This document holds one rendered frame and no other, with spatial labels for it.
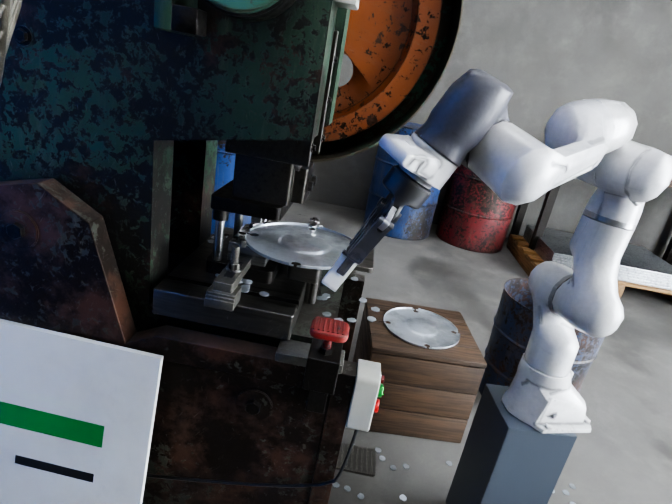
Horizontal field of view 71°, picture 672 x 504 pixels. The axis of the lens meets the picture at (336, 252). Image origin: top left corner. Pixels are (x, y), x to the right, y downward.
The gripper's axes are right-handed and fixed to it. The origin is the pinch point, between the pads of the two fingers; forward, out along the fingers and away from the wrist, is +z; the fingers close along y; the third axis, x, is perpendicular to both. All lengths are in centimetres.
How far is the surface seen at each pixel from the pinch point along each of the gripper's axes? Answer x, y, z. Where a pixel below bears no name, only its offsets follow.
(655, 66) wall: -158, 364, -167
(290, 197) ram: 14.9, 27.4, 2.7
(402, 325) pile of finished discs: -45, 83, 35
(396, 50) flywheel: 15, 69, -38
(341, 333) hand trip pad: -6.9, -1.6, 8.9
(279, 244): 10.8, 29.6, 14.6
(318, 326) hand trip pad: -3.0, -0.9, 10.7
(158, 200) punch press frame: 36.5, 16.3, 16.5
